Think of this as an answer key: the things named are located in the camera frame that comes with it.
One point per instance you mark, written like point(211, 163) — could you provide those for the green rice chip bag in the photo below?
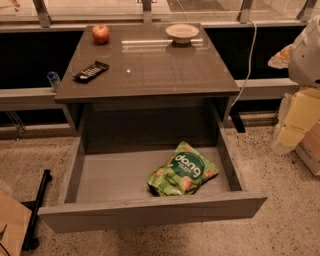
point(183, 173)

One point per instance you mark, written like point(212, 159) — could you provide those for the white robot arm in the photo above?
point(304, 61)

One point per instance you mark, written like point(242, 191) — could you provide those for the open grey top drawer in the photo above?
point(106, 186)

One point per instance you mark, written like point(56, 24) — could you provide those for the grey cabinet with glossy top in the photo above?
point(146, 67)

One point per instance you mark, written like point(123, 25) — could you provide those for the black remote control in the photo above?
point(91, 72)

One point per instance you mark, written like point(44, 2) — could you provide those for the white ceramic bowl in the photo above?
point(182, 33)

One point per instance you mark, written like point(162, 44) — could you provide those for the red apple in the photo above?
point(100, 33)

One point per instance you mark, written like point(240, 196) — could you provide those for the small plastic water bottle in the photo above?
point(54, 80)

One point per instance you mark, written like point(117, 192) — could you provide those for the brown cardboard box right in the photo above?
point(309, 149)

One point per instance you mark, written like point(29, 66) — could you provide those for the brown cardboard box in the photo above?
point(309, 149)
point(14, 220)

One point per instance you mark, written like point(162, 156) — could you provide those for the metal window railing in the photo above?
point(32, 15)

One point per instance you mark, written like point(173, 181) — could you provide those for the brown cardboard box left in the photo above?
point(14, 220)

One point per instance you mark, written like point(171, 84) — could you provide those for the black metal bar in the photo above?
point(31, 242)

